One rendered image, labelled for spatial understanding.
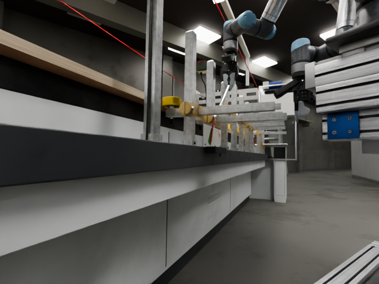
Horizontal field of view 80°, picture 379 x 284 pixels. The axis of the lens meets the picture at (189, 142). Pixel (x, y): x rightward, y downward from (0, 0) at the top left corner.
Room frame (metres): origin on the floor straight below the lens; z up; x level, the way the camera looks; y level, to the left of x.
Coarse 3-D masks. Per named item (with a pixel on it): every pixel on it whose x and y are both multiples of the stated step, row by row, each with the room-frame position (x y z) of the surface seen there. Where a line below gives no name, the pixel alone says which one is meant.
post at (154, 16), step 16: (160, 0) 0.64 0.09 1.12; (160, 16) 0.64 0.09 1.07; (160, 32) 0.64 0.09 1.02; (160, 48) 0.64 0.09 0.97; (160, 64) 0.64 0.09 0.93; (160, 80) 0.65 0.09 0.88; (144, 96) 0.63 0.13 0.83; (160, 96) 0.65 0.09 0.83; (144, 112) 0.63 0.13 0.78; (160, 112) 0.65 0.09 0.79; (144, 128) 0.63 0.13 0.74
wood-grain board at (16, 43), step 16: (0, 32) 0.42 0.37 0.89; (0, 48) 0.44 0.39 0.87; (16, 48) 0.45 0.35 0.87; (32, 48) 0.48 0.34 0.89; (32, 64) 0.52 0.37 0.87; (48, 64) 0.52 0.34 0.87; (64, 64) 0.54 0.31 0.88; (80, 64) 0.59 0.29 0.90; (80, 80) 0.63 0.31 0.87; (96, 80) 0.64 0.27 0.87; (112, 80) 0.69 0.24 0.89; (128, 96) 0.81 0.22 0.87
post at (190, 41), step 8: (192, 32) 0.86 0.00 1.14; (192, 40) 0.86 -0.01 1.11; (192, 48) 0.86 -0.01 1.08; (192, 56) 0.86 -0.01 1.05; (192, 64) 0.86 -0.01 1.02; (184, 72) 0.87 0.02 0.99; (192, 72) 0.86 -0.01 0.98; (184, 80) 0.87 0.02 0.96; (192, 80) 0.86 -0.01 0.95; (184, 88) 0.87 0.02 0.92; (192, 88) 0.86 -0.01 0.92; (184, 96) 0.87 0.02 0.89; (192, 96) 0.86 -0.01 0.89; (184, 120) 0.87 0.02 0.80; (192, 120) 0.86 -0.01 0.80; (184, 128) 0.87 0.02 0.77; (192, 128) 0.86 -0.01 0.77; (184, 136) 0.87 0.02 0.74; (192, 136) 0.87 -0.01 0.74
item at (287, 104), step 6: (264, 96) 3.40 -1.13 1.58; (270, 96) 3.37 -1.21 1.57; (282, 96) 3.30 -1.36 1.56; (288, 96) 3.26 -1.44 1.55; (276, 102) 3.33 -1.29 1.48; (282, 102) 3.30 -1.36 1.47; (288, 102) 3.26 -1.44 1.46; (282, 108) 3.30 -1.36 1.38; (288, 108) 3.26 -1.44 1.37; (288, 114) 3.26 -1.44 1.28
